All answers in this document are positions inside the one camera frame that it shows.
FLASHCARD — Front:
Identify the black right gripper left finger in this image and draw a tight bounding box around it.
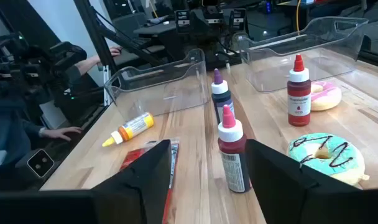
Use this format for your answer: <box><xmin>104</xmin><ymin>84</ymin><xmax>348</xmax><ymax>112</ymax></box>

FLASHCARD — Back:
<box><xmin>91</xmin><ymin>139</ymin><xmax>173</xmax><ymax>224</ymax></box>

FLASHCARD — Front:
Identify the red cap dark red bottle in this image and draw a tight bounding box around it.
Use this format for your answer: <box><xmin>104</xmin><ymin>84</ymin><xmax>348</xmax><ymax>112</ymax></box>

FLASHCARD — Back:
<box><xmin>287</xmin><ymin>54</ymin><xmax>312</xmax><ymax>127</ymax></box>

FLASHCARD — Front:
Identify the black square device white rim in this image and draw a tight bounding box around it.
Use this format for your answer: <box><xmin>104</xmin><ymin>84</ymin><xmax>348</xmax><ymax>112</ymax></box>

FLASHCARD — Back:
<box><xmin>26</xmin><ymin>148</ymin><xmax>55</xmax><ymax>179</ymax></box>

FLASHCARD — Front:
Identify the purple cap squeeze bottle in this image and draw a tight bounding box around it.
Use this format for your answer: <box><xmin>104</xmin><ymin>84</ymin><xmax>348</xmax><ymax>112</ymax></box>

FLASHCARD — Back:
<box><xmin>211</xmin><ymin>68</ymin><xmax>236</xmax><ymax>125</ymax></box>

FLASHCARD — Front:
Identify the yellow squeeze bottle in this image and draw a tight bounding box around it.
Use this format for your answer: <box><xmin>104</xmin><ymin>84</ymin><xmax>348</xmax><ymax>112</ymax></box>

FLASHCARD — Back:
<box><xmin>101</xmin><ymin>111</ymin><xmax>155</xmax><ymax>147</ymax></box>

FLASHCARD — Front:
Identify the wide clear plastic bin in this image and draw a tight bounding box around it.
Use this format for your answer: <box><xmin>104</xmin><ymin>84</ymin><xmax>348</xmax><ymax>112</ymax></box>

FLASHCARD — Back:
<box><xmin>104</xmin><ymin>48</ymin><xmax>210</xmax><ymax>121</ymax></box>

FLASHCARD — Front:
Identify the black aluminium rig frame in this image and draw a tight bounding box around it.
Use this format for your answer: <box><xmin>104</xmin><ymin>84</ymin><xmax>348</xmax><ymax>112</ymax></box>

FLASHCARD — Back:
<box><xmin>73</xmin><ymin>0</ymin><xmax>378</xmax><ymax>108</ymax></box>

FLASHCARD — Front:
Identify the pink cap squeeze bottle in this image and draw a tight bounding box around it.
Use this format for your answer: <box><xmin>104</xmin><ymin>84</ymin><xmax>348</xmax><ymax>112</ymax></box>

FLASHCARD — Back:
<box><xmin>217</xmin><ymin>104</ymin><xmax>252</xmax><ymax>194</ymax></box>

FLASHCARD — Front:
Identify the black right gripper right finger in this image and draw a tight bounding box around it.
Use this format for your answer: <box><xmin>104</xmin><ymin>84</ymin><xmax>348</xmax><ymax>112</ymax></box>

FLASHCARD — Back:
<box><xmin>244</xmin><ymin>139</ymin><xmax>366</xmax><ymax>224</ymax></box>

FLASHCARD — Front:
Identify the dark desk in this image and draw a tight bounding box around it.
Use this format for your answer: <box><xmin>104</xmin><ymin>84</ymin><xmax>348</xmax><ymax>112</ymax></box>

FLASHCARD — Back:
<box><xmin>132</xmin><ymin>21</ymin><xmax>177</xmax><ymax>35</ymax></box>

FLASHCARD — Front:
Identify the person's forearm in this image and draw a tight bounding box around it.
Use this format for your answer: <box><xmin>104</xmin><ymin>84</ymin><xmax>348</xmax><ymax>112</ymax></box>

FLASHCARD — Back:
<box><xmin>75</xmin><ymin>54</ymin><xmax>114</xmax><ymax>75</ymax></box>

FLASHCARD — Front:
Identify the red packet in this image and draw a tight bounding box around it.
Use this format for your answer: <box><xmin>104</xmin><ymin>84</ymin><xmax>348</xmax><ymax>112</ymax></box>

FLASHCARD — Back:
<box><xmin>119</xmin><ymin>139</ymin><xmax>180</xmax><ymax>224</ymax></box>

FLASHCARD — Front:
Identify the grey office chair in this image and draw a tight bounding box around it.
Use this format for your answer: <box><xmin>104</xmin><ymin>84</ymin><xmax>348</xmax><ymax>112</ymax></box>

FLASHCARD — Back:
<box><xmin>113</xmin><ymin>12</ymin><xmax>148</xmax><ymax>40</ymax></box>

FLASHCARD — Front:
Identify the narrow clear plastic bin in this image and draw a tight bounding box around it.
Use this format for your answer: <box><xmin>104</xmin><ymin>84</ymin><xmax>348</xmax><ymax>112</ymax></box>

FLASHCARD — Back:
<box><xmin>238</xmin><ymin>16</ymin><xmax>369</xmax><ymax>93</ymax></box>

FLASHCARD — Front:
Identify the pink frosted toy donut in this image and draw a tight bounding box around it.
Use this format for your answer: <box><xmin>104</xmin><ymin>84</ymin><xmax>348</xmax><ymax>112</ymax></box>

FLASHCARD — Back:
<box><xmin>310</xmin><ymin>80</ymin><xmax>343</xmax><ymax>112</ymax></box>

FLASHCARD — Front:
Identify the person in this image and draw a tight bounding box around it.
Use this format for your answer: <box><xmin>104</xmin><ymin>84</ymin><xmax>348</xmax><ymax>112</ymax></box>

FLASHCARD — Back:
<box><xmin>0</xmin><ymin>96</ymin><xmax>44</xmax><ymax>170</ymax></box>

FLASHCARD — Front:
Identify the yellow cable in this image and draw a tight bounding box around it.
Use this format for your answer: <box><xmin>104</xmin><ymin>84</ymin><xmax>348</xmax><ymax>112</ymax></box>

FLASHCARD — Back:
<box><xmin>295</xmin><ymin>0</ymin><xmax>302</xmax><ymax>35</ymax></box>

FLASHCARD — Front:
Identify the green frosted toy donut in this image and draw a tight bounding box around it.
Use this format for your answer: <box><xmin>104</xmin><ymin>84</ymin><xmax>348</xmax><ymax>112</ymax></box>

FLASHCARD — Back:
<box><xmin>287</xmin><ymin>133</ymin><xmax>371</xmax><ymax>187</ymax></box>

